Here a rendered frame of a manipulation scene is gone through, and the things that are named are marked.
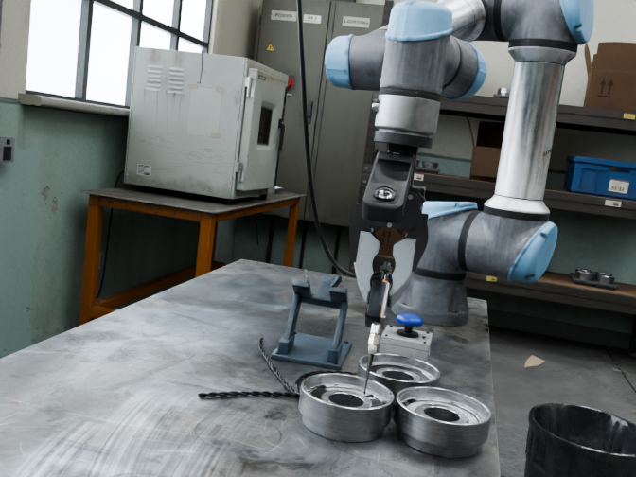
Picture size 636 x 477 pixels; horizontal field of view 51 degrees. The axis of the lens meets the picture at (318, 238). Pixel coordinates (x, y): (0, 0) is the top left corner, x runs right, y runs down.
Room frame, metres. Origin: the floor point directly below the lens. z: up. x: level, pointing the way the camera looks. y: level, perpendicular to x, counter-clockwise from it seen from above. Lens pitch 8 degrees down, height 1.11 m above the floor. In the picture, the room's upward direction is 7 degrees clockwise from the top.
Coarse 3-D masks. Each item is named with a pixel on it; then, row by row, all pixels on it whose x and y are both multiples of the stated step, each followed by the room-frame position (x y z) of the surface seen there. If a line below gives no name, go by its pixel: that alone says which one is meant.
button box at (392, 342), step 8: (392, 328) 0.99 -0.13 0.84; (400, 328) 0.99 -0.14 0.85; (384, 336) 0.95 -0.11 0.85; (392, 336) 0.95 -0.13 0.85; (400, 336) 0.96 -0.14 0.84; (408, 336) 0.96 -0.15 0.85; (416, 336) 0.96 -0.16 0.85; (424, 336) 0.97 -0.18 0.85; (384, 344) 0.95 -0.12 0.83; (392, 344) 0.94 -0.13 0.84; (400, 344) 0.94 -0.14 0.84; (408, 344) 0.94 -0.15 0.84; (416, 344) 0.94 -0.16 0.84; (424, 344) 0.93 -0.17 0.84; (384, 352) 0.95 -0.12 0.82; (392, 352) 0.94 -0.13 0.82; (400, 352) 0.94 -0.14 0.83; (408, 352) 0.94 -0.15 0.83; (416, 352) 0.94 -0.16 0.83; (424, 352) 0.93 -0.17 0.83; (424, 360) 0.93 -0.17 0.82
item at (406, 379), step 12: (360, 360) 0.84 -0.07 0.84; (384, 360) 0.88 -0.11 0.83; (396, 360) 0.88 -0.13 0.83; (408, 360) 0.87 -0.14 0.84; (420, 360) 0.87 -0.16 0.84; (360, 372) 0.81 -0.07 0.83; (372, 372) 0.79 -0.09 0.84; (384, 372) 0.84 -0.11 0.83; (396, 372) 0.85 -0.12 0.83; (408, 372) 0.85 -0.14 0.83; (432, 372) 0.85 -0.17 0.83; (384, 384) 0.78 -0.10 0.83; (396, 384) 0.78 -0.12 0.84; (408, 384) 0.78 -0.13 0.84; (420, 384) 0.78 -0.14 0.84; (432, 384) 0.79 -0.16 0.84; (396, 396) 0.78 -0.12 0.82
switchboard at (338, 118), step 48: (288, 0) 4.72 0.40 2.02; (336, 0) 4.81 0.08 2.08; (288, 48) 4.71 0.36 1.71; (288, 96) 4.70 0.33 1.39; (336, 96) 4.63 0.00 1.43; (288, 144) 4.69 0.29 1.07; (336, 144) 4.62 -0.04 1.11; (384, 144) 4.55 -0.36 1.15; (336, 192) 4.61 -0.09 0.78; (336, 240) 4.81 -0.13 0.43
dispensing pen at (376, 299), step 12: (384, 264) 0.84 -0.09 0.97; (384, 276) 0.83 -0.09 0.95; (372, 288) 0.80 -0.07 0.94; (384, 288) 0.80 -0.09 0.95; (372, 300) 0.79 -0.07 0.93; (372, 312) 0.79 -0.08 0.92; (372, 324) 0.79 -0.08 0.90; (372, 336) 0.78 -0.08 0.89; (372, 348) 0.78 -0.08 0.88; (372, 360) 0.77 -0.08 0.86
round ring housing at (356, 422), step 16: (304, 384) 0.72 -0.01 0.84; (320, 384) 0.76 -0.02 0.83; (336, 384) 0.77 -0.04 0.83; (352, 384) 0.77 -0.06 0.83; (368, 384) 0.76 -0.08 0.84; (304, 400) 0.70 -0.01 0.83; (320, 400) 0.68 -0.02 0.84; (336, 400) 0.74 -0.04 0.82; (352, 400) 0.74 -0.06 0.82; (368, 400) 0.73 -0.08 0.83; (304, 416) 0.71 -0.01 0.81; (320, 416) 0.68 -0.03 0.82; (336, 416) 0.67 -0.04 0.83; (352, 416) 0.67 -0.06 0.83; (368, 416) 0.68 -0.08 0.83; (384, 416) 0.69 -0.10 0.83; (320, 432) 0.69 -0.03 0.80; (336, 432) 0.68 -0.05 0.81; (352, 432) 0.67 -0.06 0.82; (368, 432) 0.69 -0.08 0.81
